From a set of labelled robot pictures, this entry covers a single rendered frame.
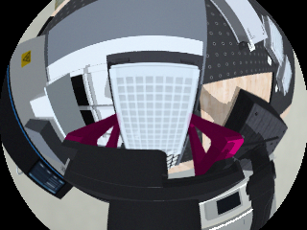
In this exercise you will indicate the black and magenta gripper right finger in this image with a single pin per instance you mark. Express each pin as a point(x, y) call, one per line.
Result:
point(224, 143)

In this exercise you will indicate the white well plate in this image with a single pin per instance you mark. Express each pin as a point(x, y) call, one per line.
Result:
point(288, 76)
point(276, 42)
point(132, 100)

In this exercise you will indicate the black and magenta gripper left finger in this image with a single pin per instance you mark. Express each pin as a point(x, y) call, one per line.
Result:
point(90, 134)

